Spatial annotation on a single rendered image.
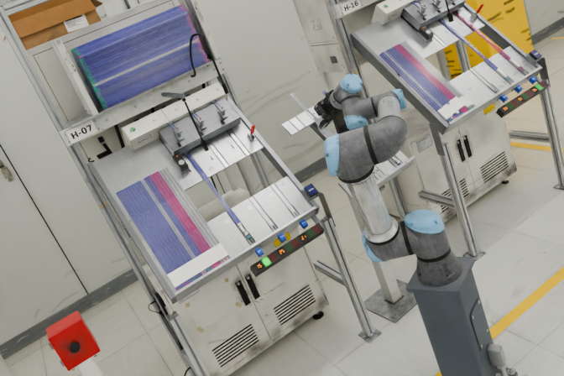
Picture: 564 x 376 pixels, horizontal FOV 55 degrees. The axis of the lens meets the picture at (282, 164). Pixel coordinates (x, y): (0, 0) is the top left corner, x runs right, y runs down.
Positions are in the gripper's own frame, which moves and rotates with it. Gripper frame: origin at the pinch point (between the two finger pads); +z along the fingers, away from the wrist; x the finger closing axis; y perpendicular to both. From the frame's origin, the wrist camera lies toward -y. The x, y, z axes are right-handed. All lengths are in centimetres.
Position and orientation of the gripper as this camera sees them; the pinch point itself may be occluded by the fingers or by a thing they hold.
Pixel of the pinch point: (322, 127)
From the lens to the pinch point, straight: 226.3
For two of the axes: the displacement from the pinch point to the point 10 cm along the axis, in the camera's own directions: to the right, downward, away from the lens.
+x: -7.7, 4.7, -4.3
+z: -2.8, 3.7, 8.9
